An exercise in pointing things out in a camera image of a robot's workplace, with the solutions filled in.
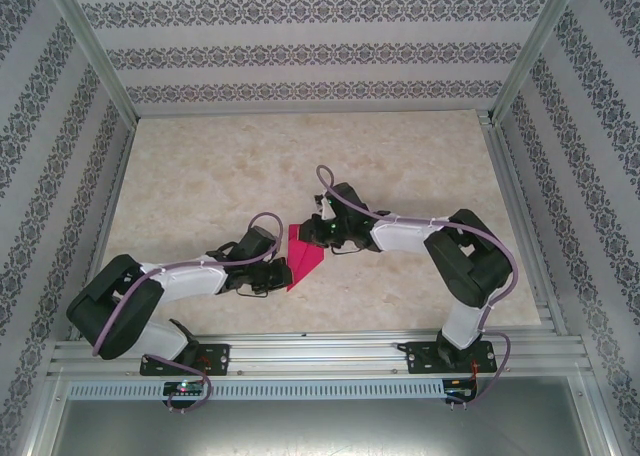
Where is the grey sheet metal panel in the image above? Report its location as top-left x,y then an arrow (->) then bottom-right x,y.
27,375 -> 619,456

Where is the slotted grey cable duct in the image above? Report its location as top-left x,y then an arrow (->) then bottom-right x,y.
67,379 -> 447,402

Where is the thin aluminium frame bar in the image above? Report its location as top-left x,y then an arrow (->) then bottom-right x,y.
133,106 -> 495,120

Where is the small black controller board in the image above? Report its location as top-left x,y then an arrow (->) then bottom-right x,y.
162,381 -> 206,398
445,378 -> 480,403

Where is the aluminium side rail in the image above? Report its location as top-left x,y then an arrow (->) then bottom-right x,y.
477,109 -> 570,336
68,118 -> 139,341

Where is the wide aluminium base rail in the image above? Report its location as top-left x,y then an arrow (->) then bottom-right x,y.
47,328 -> 587,378

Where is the aluminium frame post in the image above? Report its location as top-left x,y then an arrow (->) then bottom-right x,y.
42,0 -> 140,121
491,0 -> 585,123

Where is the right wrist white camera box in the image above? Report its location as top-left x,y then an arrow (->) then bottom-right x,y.
313,193 -> 337,220

